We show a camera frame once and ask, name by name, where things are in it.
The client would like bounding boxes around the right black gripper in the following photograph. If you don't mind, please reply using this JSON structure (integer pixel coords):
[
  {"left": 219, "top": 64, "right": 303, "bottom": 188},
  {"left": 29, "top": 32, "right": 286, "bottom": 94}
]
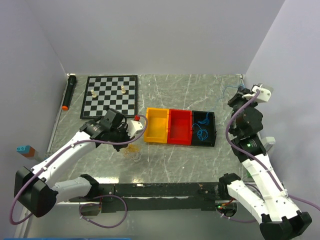
[{"left": 227, "top": 86, "right": 258, "bottom": 134}]

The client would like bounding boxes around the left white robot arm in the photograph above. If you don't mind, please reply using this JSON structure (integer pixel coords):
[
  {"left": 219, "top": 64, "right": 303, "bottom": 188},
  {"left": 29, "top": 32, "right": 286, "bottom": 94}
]
[{"left": 13, "top": 108, "right": 144, "bottom": 218}]

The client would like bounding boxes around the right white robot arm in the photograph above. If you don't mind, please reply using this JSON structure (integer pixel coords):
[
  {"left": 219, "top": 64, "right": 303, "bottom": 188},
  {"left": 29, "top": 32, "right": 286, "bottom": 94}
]
[{"left": 218, "top": 84, "right": 312, "bottom": 240}]

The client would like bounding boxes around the white scanner device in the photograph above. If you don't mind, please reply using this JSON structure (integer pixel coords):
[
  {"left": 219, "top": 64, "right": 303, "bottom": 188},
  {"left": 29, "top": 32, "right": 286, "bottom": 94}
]
[{"left": 261, "top": 136, "right": 276, "bottom": 153}]

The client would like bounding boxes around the black white chessboard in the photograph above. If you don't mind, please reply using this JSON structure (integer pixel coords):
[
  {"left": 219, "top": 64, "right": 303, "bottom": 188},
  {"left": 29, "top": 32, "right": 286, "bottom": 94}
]
[{"left": 80, "top": 75, "right": 138, "bottom": 120}]

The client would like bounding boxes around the cream chess piece left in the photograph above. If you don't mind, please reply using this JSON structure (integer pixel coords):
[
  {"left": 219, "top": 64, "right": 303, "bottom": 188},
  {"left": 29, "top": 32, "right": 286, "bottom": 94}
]
[{"left": 90, "top": 89, "right": 97, "bottom": 98}]

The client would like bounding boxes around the cream chess piece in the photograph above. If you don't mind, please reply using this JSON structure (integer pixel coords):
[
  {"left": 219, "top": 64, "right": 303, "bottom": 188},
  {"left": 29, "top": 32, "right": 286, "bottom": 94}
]
[
  {"left": 120, "top": 85, "right": 126, "bottom": 94},
  {"left": 90, "top": 89, "right": 97, "bottom": 98}
]

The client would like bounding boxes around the cream chess piece right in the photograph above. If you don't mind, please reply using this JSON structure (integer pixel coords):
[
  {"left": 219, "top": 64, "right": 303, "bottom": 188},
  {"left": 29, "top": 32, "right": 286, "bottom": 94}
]
[{"left": 120, "top": 85, "right": 126, "bottom": 94}]

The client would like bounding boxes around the black plastic bin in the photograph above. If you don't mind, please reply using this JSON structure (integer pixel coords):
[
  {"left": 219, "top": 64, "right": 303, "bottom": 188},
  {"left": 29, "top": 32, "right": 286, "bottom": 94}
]
[{"left": 191, "top": 110, "right": 217, "bottom": 147}]

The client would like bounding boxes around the yellow plastic bin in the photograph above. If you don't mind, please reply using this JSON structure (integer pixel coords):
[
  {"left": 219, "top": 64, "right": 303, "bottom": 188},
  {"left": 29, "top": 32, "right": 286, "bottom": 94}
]
[{"left": 144, "top": 107, "right": 170, "bottom": 144}]

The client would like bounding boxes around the green toy brick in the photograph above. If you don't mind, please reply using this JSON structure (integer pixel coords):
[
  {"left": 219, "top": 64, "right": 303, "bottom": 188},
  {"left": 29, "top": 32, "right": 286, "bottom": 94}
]
[{"left": 247, "top": 170, "right": 252, "bottom": 178}]

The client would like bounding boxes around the black marker orange cap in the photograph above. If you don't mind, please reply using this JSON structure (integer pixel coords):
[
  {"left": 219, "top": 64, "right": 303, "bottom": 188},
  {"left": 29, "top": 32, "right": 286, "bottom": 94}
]
[{"left": 61, "top": 75, "right": 77, "bottom": 111}]

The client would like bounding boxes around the red plastic bin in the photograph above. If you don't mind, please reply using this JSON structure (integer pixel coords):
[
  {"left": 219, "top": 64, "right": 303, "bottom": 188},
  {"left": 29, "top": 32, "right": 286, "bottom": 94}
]
[{"left": 167, "top": 109, "right": 192, "bottom": 146}]

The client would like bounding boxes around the blue brown toy block stick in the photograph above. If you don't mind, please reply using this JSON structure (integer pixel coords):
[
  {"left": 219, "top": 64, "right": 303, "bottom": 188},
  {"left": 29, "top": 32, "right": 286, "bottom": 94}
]
[{"left": 16, "top": 145, "right": 45, "bottom": 163}]

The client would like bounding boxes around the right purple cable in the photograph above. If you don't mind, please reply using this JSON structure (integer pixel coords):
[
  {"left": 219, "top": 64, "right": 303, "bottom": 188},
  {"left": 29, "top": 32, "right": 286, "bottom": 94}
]
[{"left": 219, "top": 91, "right": 320, "bottom": 223}]

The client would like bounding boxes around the purple cable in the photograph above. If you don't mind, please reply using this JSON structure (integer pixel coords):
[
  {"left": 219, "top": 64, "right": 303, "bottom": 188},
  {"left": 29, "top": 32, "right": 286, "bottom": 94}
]
[
  {"left": 219, "top": 91, "right": 320, "bottom": 223},
  {"left": 8, "top": 114, "right": 148, "bottom": 228}
]

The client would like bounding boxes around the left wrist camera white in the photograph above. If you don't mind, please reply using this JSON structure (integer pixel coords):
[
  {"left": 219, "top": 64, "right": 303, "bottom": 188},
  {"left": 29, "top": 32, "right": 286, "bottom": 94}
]
[{"left": 127, "top": 119, "right": 144, "bottom": 138}]

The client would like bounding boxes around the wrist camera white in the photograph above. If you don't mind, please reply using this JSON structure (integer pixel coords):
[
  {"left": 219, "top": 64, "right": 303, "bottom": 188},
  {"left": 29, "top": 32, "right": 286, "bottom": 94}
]
[
  {"left": 127, "top": 119, "right": 144, "bottom": 138},
  {"left": 251, "top": 83, "right": 274, "bottom": 104}
]

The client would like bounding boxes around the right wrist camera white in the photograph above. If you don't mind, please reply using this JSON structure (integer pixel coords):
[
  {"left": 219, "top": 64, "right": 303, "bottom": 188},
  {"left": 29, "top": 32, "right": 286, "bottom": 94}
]
[{"left": 251, "top": 83, "right": 274, "bottom": 104}]

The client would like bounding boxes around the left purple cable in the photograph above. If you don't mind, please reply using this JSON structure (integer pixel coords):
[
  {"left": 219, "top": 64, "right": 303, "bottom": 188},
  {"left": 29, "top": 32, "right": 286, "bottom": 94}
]
[{"left": 8, "top": 114, "right": 148, "bottom": 228}]

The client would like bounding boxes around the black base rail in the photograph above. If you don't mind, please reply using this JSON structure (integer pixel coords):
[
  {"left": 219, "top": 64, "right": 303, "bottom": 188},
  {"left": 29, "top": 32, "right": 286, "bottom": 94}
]
[{"left": 69, "top": 182, "right": 231, "bottom": 213}]

